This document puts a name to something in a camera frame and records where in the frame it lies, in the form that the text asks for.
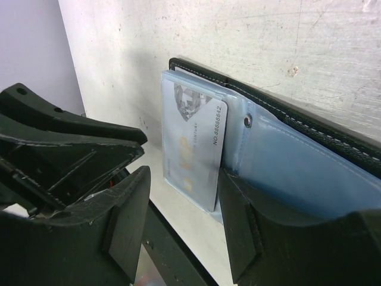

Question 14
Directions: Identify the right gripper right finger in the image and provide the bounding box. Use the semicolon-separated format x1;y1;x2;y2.
218;171;380;285

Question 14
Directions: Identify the black leather card holder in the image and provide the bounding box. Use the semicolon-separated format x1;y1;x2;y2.
161;58;380;221

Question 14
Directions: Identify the white VIP card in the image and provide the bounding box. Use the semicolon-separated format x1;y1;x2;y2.
162;79;228;212

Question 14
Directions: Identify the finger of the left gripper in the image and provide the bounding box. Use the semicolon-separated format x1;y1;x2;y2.
1;83;148;145
1;136;144;209

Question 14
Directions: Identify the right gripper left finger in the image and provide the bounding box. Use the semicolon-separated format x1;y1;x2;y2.
1;166;151;285

